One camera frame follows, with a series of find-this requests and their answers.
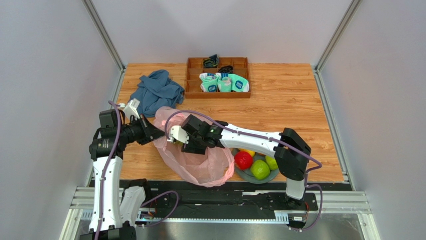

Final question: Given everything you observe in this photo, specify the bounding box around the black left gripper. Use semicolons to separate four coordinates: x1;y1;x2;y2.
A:
118;114;166;146

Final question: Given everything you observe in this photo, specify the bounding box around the pink translucent plastic bag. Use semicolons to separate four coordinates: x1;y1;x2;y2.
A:
153;106;236;188

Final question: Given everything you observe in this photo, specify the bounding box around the red fake fruit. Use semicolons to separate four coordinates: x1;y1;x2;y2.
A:
234;151;254;171

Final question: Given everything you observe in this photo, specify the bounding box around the yellow fake fruit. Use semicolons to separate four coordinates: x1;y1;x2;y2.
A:
238;148;256;158

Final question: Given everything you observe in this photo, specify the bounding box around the green fake apple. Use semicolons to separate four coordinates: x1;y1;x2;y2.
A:
250;160;271;181

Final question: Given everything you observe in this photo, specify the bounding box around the green fake pear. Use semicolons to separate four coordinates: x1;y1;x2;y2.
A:
265;155;279;171

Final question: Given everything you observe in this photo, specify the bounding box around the green fake grape bunch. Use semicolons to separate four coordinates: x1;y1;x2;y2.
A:
174;141;184;147

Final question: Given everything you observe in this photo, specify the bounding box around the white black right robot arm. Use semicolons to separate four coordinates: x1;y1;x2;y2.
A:
181;115;312;201

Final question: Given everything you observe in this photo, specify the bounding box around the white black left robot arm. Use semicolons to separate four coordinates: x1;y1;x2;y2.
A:
80;109;165;240

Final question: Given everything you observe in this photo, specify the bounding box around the blue crumpled cloth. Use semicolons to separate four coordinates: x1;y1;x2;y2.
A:
130;70;185;118

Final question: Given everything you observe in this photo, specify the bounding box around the grey round plate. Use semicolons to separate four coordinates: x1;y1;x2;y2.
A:
235;152;280;185

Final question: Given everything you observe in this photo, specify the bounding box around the teal white sock left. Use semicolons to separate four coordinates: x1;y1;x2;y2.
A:
199;73;221;93

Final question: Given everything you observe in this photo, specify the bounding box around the teal white sock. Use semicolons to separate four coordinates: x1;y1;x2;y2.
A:
215;73;250;93
199;73;221;93

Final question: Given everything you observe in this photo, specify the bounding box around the teal white sock right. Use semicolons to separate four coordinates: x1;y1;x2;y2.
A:
215;73;250;93

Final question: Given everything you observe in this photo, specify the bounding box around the black rolled sock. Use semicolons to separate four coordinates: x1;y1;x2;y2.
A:
218;65;234;74

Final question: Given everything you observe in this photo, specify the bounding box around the dark rolled sock back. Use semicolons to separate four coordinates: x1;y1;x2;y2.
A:
202;54;220;69

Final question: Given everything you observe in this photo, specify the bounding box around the wooden compartment tray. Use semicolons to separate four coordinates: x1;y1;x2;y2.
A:
184;57;252;99

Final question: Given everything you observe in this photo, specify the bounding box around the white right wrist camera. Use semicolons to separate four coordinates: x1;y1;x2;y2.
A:
167;125;190;144

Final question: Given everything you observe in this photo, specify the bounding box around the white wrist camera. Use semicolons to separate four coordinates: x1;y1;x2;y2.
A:
118;98;141;122
167;125;190;144

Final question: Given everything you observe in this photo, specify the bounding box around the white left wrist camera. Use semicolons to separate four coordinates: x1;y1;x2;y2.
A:
118;98;141;122

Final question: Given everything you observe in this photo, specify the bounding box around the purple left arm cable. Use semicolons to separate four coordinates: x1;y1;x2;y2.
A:
94;101;180;240

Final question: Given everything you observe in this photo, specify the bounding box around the aluminium frame rail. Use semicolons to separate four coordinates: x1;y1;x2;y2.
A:
59;186;382;240

